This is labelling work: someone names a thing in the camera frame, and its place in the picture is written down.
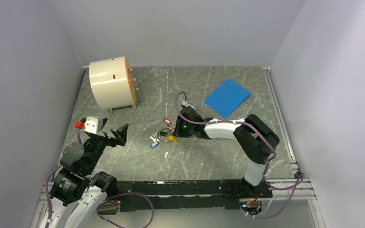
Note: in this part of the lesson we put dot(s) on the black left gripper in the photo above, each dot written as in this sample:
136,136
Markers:
120,135

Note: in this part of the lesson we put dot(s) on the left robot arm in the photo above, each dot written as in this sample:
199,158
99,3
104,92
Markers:
76,192

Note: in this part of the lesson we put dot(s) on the red key tag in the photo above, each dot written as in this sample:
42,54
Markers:
167,121

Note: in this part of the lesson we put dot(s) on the blue square mat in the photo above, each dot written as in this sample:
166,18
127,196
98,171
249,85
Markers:
227,98

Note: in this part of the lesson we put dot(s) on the black key fob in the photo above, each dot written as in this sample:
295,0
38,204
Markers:
163,133

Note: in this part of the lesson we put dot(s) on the blue key tag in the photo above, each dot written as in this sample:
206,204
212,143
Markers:
154,144

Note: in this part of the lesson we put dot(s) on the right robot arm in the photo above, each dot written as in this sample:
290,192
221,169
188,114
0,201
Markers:
256,139

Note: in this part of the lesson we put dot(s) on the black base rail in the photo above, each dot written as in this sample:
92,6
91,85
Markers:
186,194

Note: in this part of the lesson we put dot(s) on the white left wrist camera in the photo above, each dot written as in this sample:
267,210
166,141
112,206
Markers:
93,124

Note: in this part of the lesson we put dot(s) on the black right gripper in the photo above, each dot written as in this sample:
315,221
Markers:
178,131

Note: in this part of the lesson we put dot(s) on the yellow key tag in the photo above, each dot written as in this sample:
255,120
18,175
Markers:
172,138

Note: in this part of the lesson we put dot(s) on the cream cylindrical drum device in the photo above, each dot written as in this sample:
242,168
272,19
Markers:
112,83

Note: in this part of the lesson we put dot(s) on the large metal keyring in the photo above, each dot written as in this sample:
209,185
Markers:
164,139

